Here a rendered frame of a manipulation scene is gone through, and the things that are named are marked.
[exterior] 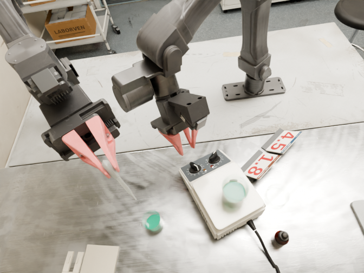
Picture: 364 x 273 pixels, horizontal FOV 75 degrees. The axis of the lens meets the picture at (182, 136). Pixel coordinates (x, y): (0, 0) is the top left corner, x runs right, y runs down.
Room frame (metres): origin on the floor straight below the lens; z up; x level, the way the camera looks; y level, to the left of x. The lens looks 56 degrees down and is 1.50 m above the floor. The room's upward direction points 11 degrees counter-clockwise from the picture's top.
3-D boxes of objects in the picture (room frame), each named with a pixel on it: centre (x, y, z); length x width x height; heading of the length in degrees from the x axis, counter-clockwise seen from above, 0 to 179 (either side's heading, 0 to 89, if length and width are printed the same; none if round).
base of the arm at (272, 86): (0.53, -0.26, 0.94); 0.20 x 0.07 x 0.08; 86
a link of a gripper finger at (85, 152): (0.19, 0.12, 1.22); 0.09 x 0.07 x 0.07; 29
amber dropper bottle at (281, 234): (0.07, -0.17, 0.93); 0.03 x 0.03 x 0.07
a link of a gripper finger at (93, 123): (0.19, 0.13, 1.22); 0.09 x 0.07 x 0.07; 29
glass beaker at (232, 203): (0.15, -0.08, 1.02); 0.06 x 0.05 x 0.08; 17
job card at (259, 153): (0.25, -0.19, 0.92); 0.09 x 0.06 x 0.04; 124
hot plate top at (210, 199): (0.17, -0.07, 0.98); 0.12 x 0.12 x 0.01; 17
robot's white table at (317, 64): (0.61, -0.07, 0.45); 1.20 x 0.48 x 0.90; 86
